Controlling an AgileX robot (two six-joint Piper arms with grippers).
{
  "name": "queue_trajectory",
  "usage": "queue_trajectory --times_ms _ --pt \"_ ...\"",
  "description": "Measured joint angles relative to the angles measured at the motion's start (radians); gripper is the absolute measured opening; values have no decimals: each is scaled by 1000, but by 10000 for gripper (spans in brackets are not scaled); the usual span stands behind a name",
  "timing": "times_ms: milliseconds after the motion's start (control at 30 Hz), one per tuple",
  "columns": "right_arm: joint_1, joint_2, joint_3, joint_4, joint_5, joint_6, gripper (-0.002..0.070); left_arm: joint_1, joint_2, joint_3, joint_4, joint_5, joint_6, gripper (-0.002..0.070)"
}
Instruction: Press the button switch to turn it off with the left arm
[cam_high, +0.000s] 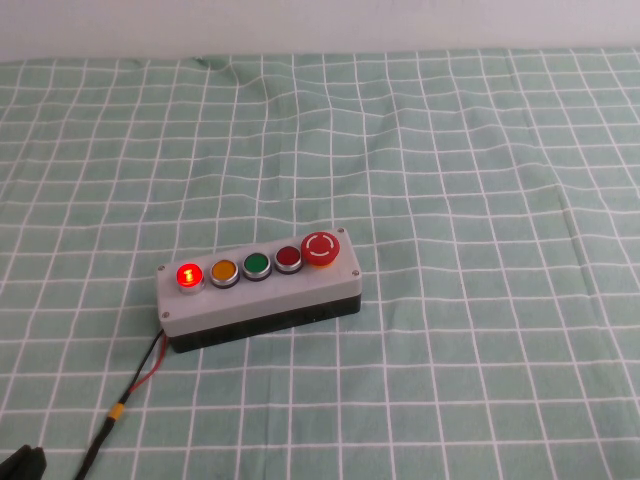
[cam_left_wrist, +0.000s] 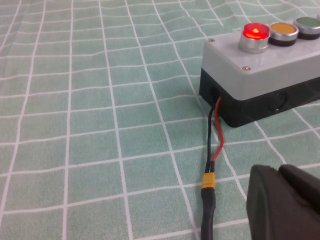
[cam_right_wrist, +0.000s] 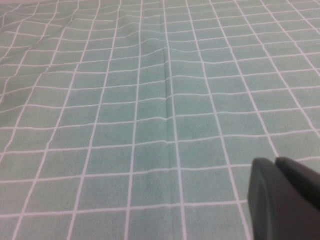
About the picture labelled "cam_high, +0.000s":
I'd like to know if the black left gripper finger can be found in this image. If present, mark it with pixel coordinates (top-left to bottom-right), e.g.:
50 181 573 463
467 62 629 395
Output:
0 444 33 480
27 447 49 480

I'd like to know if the yellow push button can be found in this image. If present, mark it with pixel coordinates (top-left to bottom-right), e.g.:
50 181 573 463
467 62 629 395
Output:
209 258 240 289

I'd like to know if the gray black button control box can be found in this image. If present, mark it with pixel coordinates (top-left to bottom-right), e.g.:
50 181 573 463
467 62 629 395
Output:
155 227 362 355

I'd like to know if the green push button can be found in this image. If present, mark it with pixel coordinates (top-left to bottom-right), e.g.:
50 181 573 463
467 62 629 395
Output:
242 252 273 282

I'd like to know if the dark red push button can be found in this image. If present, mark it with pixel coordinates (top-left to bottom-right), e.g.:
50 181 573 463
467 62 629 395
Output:
273 245 303 276

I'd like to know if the red mushroom emergency stop button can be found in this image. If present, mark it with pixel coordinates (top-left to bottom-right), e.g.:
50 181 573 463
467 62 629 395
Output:
300 231 342 270

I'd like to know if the red indicator lamp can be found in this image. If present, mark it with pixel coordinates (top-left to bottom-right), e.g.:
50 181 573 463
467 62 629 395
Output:
175 262 207 296

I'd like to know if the green white checkered tablecloth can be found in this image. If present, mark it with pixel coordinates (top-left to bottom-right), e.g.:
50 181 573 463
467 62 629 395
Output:
0 47 640 480

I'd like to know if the thick black cable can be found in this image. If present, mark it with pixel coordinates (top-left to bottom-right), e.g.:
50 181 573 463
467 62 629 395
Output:
73 418 115 480

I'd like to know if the thin black wire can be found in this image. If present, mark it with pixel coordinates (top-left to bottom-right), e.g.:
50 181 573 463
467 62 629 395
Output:
115 328 169 407

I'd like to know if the thin red wire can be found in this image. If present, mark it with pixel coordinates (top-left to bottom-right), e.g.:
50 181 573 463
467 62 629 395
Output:
122 333 170 405

